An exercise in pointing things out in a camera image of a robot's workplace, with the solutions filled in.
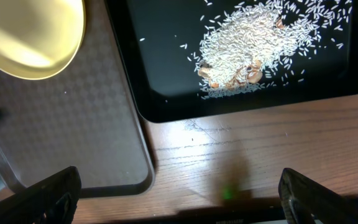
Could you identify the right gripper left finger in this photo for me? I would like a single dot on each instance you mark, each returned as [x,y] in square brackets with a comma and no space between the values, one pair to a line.
[52,200]

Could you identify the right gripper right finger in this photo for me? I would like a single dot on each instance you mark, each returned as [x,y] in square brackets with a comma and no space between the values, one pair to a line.
[304,201]

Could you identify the dark brown serving tray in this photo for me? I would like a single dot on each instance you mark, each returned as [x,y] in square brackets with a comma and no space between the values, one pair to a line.
[83,117]

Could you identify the yellow round plate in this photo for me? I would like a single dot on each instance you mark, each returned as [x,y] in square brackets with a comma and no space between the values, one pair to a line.
[40,38]

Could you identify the black waste tray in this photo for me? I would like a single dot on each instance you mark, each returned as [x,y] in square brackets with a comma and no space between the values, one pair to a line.
[159,42]

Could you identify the rice food scraps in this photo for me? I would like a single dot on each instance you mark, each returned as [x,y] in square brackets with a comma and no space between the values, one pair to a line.
[216,49]

